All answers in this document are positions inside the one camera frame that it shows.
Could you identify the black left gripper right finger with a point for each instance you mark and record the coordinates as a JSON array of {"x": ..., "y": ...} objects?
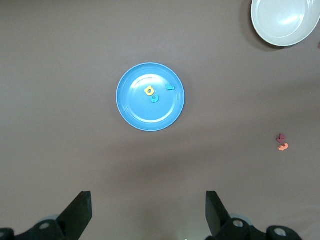
[{"x": 215, "y": 215}]

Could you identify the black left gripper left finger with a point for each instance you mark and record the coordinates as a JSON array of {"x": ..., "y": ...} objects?
[{"x": 80, "y": 212}]

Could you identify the teal foam letter c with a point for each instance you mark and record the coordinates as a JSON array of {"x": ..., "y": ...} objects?
[{"x": 153, "y": 100}]

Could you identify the teal foam letter r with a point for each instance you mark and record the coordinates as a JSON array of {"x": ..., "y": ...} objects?
[{"x": 170, "y": 87}]

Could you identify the yellow foam letter a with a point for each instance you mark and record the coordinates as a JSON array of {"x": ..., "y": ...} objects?
[{"x": 147, "y": 88}]

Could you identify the orange foam letter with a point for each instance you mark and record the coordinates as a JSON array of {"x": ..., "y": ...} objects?
[{"x": 282, "y": 147}]

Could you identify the maroon foam letter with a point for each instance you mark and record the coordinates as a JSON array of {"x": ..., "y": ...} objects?
[{"x": 280, "y": 138}]

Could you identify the blue plastic plate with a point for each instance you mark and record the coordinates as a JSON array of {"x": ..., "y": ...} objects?
[{"x": 150, "y": 115}]

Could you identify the brown table cover sheet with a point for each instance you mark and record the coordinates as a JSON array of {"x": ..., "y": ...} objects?
[{"x": 50, "y": 75}]

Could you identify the beige plastic plate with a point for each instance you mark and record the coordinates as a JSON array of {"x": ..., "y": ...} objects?
[{"x": 285, "y": 17}]

